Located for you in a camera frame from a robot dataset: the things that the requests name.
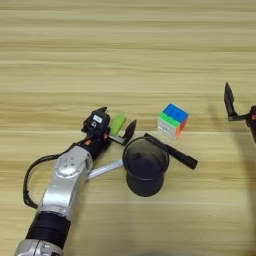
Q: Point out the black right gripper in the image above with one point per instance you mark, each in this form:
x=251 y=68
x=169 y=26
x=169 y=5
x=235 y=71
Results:
x=252 y=120

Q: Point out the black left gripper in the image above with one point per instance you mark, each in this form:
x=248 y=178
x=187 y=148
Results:
x=98 y=143

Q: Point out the green rectangular block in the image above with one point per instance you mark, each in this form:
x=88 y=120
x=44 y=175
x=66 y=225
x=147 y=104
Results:
x=118 y=124

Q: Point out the white pen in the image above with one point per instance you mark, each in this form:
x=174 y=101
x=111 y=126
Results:
x=106 y=168

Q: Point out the multicoloured puzzle cube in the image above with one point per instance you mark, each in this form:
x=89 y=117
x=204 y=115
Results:
x=173 y=120

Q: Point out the black marker pen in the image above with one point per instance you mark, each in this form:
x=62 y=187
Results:
x=181 y=158

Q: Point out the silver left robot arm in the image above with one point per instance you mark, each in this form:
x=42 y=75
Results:
x=65 y=186

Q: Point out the left gripper labelled black box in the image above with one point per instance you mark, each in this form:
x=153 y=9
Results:
x=96 y=121

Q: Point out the black mesh pen cup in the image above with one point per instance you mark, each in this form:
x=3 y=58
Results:
x=145 y=185

